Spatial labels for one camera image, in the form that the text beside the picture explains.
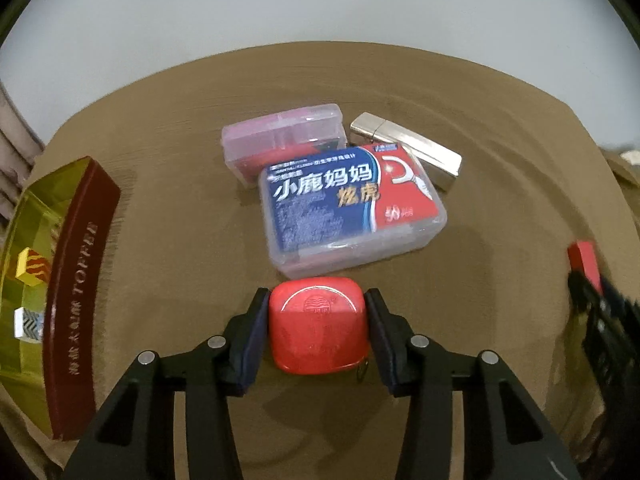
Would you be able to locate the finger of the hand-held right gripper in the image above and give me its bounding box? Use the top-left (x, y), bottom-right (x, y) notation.
top-left (567, 270), bottom-right (640, 456)

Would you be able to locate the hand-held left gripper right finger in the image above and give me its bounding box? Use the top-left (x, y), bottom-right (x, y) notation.
top-left (364, 287), bottom-right (583, 480)

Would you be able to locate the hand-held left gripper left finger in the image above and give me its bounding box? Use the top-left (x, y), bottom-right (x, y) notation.
top-left (62, 287), bottom-right (271, 480)

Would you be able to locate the red rounded tape measure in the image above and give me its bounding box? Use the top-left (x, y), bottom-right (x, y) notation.
top-left (268, 275), bottom-right (373, 385)

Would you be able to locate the red rectangular box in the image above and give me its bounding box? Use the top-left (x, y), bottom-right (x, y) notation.
top-left (567, 241), bottom-right (606, 296)

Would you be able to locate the clear case blue red label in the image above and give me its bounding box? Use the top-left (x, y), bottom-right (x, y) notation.
top-left (257, 142), bottom-right (448, 281)

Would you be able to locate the dark red rectangular tin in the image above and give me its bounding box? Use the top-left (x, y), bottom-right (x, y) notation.
top-left (0, 156), bottom-right (122, 442)

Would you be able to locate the pink translucent plastic case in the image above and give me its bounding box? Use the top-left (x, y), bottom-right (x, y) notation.
top-left (221, 103), bottom-right (348, 191)

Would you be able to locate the white cube striped side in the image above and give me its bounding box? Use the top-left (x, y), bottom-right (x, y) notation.
top-left (14, 307), bottom-right (46, 343)

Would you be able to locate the yellow cube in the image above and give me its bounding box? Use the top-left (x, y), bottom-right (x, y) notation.
top-left (15, 247), bottom-right (53, 286)

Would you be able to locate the brown tablecloth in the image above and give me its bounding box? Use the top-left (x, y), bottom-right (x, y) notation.
top-left (0, 42), bottom-right (640, 480)

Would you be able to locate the beige patterned curtain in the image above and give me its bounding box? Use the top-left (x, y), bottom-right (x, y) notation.
top-left (0, 85), bottom-right (46, 221)

